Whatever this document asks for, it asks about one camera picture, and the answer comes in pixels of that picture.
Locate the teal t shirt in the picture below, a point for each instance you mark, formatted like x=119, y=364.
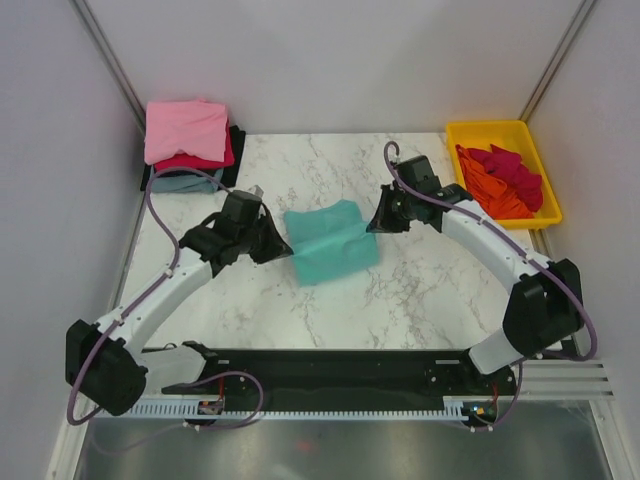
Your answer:
x=330, y=243

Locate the magenta t shirt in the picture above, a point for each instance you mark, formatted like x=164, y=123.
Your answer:
x=508, y=166

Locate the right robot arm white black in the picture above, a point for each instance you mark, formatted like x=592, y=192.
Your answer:
x=544, y=304

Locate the grey blue folded t shirt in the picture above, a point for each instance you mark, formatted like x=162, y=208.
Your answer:
x=181, y=184

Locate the aluminium frame profile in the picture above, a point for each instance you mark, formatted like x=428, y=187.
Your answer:
x=559, y=380

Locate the orange t shirt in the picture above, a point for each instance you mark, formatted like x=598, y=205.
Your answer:
x=496, y=197

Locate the crimson folded t shirt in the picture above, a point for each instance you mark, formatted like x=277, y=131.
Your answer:
x=194, y=162

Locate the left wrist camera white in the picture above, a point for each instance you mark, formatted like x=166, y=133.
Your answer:
x=257, y=191

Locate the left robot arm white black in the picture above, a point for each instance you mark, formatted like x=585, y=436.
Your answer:
x=107, y=361

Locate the pink folded t shirt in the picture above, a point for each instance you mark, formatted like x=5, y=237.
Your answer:
x=196, y=128

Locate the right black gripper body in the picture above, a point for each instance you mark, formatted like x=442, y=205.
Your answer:
x=404, y=201

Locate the white slotted cable duct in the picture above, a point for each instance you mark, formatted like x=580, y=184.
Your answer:
x=181, y=408

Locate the yellow plastic bin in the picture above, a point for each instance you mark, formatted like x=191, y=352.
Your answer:
x=512, y=135

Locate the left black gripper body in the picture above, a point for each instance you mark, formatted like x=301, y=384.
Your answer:
x=245, y=238

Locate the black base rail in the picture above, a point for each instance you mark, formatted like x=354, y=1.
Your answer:
x=341, y=381

